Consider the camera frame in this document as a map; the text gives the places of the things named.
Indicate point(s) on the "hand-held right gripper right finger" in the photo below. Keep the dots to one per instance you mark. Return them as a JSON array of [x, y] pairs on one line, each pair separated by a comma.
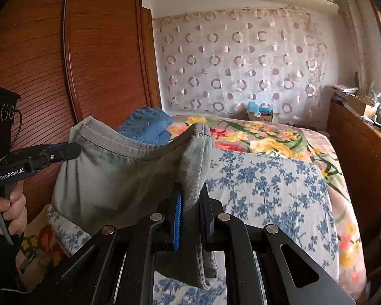
[[214, 225]]

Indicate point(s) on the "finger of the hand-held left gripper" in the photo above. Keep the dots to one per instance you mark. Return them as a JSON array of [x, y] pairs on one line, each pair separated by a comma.
[[66, 154], [55, 146]]

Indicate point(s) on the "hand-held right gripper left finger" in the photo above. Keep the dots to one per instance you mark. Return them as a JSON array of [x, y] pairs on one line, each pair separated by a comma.
[[177, 222]]

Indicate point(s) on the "grey pants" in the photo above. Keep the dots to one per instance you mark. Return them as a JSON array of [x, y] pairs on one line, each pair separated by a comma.
[[114, 178]]

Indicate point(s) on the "person's left hand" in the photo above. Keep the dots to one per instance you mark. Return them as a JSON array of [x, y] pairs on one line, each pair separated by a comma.
[[9, 209]]

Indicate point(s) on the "floral printed blanket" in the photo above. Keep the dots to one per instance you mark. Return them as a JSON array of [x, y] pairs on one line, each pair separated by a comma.
[[257, 181]]

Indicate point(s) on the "folded blue jeans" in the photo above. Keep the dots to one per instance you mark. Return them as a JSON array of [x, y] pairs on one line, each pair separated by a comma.
[[146, 127]]

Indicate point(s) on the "wooden louvered wardrobe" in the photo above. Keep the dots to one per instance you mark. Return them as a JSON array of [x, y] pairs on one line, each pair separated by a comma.
[[92, 54]]

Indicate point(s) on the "small cardboard box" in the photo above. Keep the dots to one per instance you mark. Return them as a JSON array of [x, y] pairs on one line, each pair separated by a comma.
[[260, 117]]

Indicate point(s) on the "wooden cabinet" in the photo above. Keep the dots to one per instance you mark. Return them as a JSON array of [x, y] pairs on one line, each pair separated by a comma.
[[362, 165]]

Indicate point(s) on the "sheer circle-patterned curtain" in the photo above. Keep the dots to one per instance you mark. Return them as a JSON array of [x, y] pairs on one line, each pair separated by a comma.
[[241, 63]]

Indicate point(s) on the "stack of papers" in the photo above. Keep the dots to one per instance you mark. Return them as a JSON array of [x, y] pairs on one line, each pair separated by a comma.
[[344, 92]]

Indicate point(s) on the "open cardboard box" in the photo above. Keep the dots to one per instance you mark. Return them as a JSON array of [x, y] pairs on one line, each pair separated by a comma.
[[362, 106]]

